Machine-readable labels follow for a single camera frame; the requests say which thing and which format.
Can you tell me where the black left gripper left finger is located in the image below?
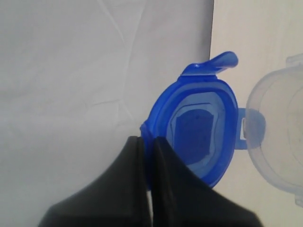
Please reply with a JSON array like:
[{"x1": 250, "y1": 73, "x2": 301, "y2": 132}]
[{"x1": 39, "y1": 136, "x2": 152, "y2": 227}]

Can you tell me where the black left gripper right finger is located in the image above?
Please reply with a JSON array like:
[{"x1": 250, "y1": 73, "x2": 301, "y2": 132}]
[{"x1": 151, "y1": 137, "x2": 262, "y2": 227}]

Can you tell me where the blue plastic container lid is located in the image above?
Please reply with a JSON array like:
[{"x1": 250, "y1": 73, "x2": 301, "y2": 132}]
[{"x1": 140, "y1": 51, "x2": 266, "y2": 187}]

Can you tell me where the clear tall plastic container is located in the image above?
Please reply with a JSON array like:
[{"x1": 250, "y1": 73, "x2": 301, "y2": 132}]
[{"x1": 243, "y1": 54, "x2": 303, "y2": 207}]

